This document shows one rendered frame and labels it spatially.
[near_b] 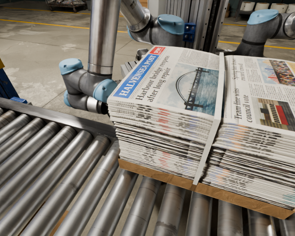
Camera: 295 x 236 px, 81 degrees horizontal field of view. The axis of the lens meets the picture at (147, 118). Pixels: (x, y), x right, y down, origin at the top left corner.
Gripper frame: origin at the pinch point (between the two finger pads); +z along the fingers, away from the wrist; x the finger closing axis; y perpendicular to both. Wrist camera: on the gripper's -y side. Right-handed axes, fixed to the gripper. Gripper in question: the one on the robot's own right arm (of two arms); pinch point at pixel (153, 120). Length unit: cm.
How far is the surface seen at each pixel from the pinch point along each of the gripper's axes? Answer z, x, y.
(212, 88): 15.3, -13.3, 23.8
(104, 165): -6.8, -22.5, 0.7
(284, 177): 29.5, -22.2, 14.6
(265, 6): 141, 615, -40
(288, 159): 27.9, -22.6, 19.2
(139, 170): 3.5, -22.5, 3.6
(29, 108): -46.4, -9.8, 0.7
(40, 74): -218, 131, -79
